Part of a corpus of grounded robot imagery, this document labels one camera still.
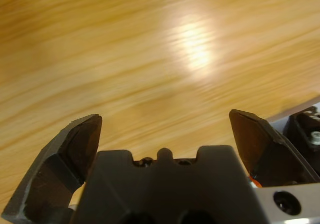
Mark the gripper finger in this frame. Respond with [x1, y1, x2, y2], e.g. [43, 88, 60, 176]
[228, 109, 320, 188]
[4, 113, 103, 221]

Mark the white mount block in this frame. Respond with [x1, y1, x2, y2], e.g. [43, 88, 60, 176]
[266, 105, 320, 160]

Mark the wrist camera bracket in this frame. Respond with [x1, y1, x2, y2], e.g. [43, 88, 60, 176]
[252, 183, 320, 221]

